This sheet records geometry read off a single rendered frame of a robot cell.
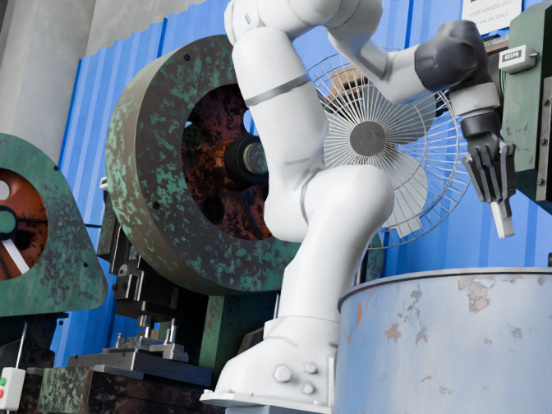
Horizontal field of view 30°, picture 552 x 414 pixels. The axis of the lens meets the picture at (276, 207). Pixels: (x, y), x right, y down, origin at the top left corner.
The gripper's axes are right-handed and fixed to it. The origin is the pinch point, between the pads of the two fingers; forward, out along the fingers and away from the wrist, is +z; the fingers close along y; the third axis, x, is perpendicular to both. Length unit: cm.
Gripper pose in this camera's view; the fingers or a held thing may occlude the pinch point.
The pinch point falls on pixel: (503, 218)
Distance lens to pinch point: 201.1
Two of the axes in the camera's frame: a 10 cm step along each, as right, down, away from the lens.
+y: 5.4, -1.6, -8.3
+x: 8.1, -1.7, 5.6
